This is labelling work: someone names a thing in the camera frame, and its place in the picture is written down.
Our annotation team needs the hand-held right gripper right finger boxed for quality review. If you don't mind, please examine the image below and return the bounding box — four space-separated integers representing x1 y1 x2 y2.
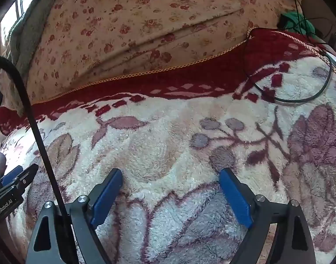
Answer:
219 167 317 264

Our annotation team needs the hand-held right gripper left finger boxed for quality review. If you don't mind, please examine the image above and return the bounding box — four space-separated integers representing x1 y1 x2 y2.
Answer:
25 168 124 264

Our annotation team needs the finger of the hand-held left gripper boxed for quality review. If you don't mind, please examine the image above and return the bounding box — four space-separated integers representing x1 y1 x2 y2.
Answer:
9 163 39 191
0 166 23 186

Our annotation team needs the white and red plush blanket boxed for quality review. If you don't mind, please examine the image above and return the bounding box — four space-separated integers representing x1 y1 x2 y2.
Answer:
0 29 336 264

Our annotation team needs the grey-green blanket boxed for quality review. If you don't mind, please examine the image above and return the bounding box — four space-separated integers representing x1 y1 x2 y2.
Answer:
7 0 72 75

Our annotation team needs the beige floral bed sheet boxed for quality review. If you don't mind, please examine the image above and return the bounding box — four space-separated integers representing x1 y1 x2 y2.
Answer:
0 0 306 116

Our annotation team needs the green cloth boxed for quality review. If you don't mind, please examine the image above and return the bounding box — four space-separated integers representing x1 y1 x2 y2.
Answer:
279 11 317 36

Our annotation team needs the thick black gripper cable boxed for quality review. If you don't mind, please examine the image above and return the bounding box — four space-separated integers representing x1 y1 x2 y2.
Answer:
0 55 71 218

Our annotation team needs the thin black looped cable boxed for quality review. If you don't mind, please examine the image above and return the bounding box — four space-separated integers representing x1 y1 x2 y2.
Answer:
243 0 333 105

